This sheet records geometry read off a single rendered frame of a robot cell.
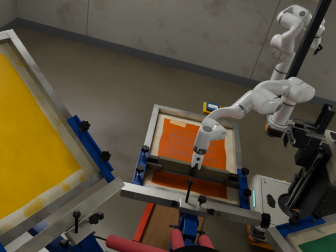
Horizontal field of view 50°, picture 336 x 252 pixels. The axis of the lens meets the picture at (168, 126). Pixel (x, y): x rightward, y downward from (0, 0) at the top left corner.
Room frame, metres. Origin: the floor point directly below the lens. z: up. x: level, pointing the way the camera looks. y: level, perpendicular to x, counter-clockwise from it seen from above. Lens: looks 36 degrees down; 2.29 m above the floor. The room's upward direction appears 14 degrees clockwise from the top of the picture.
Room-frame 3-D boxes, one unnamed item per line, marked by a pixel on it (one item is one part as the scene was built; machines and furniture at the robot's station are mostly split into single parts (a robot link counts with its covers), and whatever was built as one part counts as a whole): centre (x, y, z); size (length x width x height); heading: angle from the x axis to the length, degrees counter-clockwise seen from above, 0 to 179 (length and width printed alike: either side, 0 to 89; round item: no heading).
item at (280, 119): (1.95, -0.68, 1.21); 0.16 x 0.13 x 0.15; 88
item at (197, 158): (1.45, -0.19, 1.12); 0.10 x 0.08 x 0.11; 2
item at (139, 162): (1.41, 0.09, 0.97); 0.30 x 0.05 x 0.07; 2
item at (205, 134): (1.47, -0.22, 1.25); 0.15 x 0.10 x 0.11; 136
